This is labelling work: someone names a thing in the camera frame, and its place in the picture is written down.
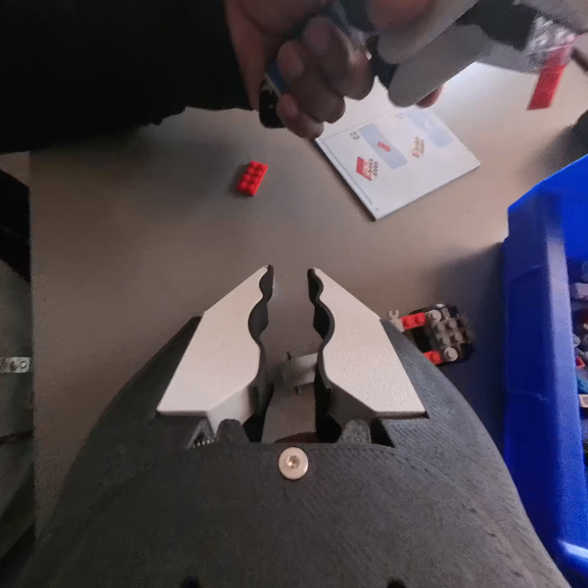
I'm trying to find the toy brick instruction booklet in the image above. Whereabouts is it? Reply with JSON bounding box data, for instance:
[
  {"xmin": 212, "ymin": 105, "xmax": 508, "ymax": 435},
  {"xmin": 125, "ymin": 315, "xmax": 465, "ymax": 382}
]
[{"xmin": 315, "ymin": 108, "xmax": 481, "ymax": 222}]

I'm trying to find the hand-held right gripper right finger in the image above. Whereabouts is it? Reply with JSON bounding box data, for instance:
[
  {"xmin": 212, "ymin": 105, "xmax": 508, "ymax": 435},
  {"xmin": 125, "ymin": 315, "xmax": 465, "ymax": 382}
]
[{"xmin": 306, "ymin": 268, "xmax": 428, "ymax": 433}]

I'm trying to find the person's left hand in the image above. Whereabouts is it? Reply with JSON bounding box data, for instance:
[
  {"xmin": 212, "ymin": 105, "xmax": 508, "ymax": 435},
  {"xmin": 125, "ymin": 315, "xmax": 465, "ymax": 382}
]
[{"xmin": 225, "ymin": 0, "xmax": 443, "ymax": 139}]

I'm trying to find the blue plastic bin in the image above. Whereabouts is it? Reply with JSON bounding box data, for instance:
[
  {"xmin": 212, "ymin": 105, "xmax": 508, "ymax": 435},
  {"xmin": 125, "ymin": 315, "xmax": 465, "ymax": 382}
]
[{"xmin": 501, "ymin": 154, "xmax": 588, "ymax": 588}]

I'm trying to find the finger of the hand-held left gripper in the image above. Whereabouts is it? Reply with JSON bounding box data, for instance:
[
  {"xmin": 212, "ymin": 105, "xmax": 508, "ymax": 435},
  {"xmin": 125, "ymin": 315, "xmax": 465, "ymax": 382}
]
[
  {"xmin": 378, "ymin": 21, "xmax": 491, "ymax": 109},
  {"xmin": 462, "ymin": 0, "xmax": 588, "ymax": 30}
]

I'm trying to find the pile of toy bricks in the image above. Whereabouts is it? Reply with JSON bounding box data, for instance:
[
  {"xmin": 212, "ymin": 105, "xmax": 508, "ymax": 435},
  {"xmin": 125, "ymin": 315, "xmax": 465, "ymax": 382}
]
[{"xmin": 570, "ymin": 257, "xmax": 588, "ymax": 414}]

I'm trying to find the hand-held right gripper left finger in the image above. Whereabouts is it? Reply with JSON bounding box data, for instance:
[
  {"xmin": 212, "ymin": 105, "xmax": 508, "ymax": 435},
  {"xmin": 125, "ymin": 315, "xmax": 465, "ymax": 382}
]
[{"xmin": 156, "ymin": 264, "xmax": 275, "ymax": 433}]

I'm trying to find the red toy brick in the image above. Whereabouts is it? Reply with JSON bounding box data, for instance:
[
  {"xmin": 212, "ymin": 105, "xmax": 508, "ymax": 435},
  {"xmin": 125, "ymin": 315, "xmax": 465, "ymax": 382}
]
[
  {"xmin": 237, "ymin": 161, "xmax": 268, "ymax": 197},
  {"xmin": 527, "ymin": 46, "xmax": 569, "ymax": 111}
]

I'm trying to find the grey toy brick car model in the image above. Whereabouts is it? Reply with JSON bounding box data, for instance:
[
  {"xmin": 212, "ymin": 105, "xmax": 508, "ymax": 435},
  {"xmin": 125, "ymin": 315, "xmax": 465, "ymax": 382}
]
[{"xmin": 388, "ymin": 303, "xmax": 474, "ymax": 366}]

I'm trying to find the person's left forearm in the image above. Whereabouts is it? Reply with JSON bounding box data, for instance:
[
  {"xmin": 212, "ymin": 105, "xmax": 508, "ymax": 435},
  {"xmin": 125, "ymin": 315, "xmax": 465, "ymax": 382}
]
[{"xmin": 0, "ymin": 0, "xmax": 258, "ymax": 154}]

